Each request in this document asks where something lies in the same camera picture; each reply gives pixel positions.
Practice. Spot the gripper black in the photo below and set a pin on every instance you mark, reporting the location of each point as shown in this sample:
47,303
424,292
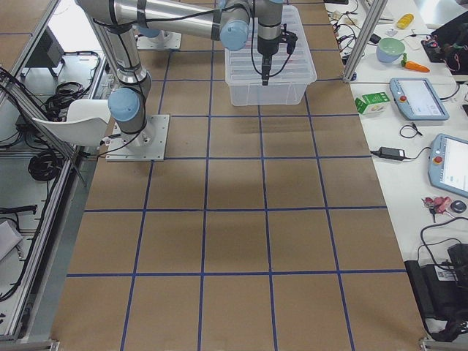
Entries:
265,47

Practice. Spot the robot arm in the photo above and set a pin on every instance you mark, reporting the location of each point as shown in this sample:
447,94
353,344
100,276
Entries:
154,34
232,23

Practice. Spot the clear plastic storage box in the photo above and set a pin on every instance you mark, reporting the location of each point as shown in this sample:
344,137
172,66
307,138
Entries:
275,93

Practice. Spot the green white carton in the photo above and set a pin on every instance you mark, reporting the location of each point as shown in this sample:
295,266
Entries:
372,103

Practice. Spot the green bowl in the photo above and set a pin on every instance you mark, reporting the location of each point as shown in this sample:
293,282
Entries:
389,49

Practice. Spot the toy carrot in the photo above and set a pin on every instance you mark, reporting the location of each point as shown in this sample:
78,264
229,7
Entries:
414,66

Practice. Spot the yellow toy corn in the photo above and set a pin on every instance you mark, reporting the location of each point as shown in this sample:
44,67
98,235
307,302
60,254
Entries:
404,21

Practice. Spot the black power adapter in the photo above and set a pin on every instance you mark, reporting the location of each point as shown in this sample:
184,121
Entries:
392,153

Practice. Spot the teach pendant tablet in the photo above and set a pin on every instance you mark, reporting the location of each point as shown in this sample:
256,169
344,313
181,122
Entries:
417,100
448,164

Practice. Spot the white chair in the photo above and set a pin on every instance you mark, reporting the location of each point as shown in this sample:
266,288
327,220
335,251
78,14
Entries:
86,123

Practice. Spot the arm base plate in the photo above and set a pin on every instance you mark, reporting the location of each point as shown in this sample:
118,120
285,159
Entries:
149,145
164,41

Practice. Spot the aluminium frame post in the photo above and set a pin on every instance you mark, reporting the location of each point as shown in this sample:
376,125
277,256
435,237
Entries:
363,37

